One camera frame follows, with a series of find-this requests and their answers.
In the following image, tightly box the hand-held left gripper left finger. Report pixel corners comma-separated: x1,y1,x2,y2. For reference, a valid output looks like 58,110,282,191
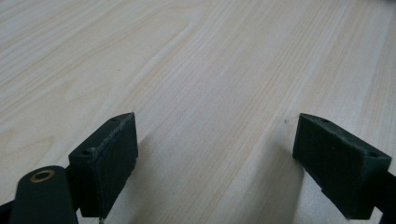
67,112,139,219

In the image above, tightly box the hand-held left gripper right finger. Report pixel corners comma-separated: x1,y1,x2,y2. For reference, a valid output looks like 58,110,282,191
291,113,393,220

